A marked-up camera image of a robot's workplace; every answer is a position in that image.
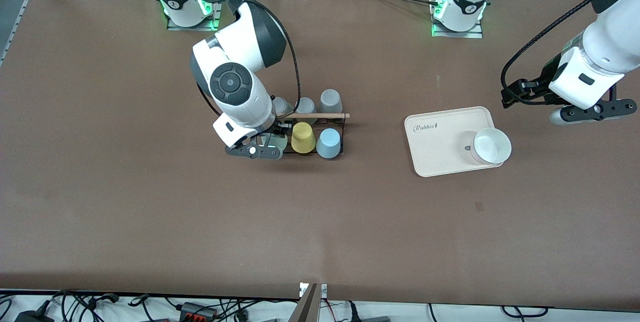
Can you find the white translucent cup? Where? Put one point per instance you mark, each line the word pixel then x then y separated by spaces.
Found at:
pixel 492 145

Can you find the grey camera stand post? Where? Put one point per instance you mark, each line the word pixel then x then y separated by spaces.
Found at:
pixel 306 307

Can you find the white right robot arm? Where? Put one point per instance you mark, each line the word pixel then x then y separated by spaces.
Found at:
pixel 235 81

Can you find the yellow cup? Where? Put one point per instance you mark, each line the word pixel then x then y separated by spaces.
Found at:
pixel 304 137

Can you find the light blue cup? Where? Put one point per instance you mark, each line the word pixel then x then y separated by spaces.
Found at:
pixel 328 144

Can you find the pale green cup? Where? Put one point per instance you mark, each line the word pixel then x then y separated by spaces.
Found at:
pixel 277 142

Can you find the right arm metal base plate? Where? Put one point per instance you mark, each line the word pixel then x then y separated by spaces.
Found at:
pixel 192 27

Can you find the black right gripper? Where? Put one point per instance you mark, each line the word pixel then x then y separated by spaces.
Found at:
pixel 281 126

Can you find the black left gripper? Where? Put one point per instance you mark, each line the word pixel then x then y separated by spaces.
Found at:
pixel 542 86

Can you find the grey cup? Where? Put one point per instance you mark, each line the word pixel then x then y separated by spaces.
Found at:
pixel 305 105
pixel 281 105
pixel 330 100

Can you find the black left camera bracket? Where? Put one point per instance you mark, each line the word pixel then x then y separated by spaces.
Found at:
pixel 620 107

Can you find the aluminium frame profile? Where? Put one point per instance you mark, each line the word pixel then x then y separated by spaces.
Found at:
pixel 25 11

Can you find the black adapter orange connectors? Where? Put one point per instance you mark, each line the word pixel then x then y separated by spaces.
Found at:
pixel 197 312

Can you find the black right camera bracket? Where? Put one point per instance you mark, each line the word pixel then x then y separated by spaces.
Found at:
pixel 240 150

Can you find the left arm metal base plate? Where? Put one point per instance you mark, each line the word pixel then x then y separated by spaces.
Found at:
pixel 475 34

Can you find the cream rectangular tray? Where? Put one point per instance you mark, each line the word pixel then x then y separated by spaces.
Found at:
pixel 445 134

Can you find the small white clamp piece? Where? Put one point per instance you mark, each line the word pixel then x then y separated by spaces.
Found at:
pixel 303 289
pixel 324 290

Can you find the black power plug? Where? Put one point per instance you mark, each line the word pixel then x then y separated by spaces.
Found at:
pixel 32 317

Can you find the black camera bracket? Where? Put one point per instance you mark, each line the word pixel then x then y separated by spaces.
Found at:
pixel 620 107
pixel 240 150

